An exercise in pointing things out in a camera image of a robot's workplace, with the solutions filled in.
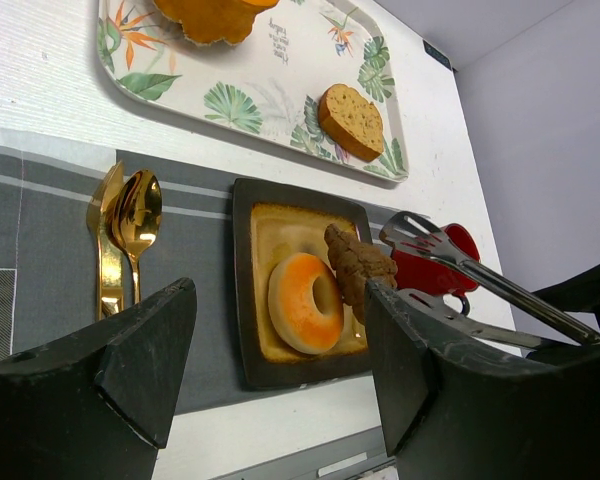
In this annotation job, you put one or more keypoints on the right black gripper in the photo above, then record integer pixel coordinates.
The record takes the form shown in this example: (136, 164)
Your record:
(580, 294)

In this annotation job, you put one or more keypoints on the gold spoon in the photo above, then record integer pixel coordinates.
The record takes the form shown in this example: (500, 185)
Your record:
(134, 220)

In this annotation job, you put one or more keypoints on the gold knife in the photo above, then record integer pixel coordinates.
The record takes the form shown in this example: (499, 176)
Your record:
(109, 269)

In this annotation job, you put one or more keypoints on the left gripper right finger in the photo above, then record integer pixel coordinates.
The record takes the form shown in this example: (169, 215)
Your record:
(452, 407)

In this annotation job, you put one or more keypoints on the bread slice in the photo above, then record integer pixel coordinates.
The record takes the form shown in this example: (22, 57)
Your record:
(351, 121)

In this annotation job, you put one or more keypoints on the glazed bagel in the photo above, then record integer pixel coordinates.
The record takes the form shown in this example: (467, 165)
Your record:
(304, 303)

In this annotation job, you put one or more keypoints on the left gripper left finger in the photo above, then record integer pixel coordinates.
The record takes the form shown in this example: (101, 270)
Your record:
(98, 403)

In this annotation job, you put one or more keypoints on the floral serving tray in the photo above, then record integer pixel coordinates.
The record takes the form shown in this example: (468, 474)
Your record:
(270, 85)

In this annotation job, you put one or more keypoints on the metal serving tongs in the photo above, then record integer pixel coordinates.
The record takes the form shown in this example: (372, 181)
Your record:
(415, 235)

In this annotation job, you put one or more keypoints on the brown croissant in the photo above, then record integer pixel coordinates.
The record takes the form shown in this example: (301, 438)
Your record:
(354, 262)

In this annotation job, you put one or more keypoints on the square brown plate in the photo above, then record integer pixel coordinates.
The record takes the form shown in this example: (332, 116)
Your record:
(272, 221)

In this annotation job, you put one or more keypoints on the grey placemat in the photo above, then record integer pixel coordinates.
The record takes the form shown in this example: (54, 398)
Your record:
(48, 262)

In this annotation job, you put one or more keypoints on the right blue corner label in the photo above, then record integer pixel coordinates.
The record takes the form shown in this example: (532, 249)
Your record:
(437, 55)

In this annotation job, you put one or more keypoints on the red cup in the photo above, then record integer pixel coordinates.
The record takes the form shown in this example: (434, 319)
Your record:
(435, 279)

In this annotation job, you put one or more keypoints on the orange round cake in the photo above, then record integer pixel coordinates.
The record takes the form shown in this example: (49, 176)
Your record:
(205, 22)

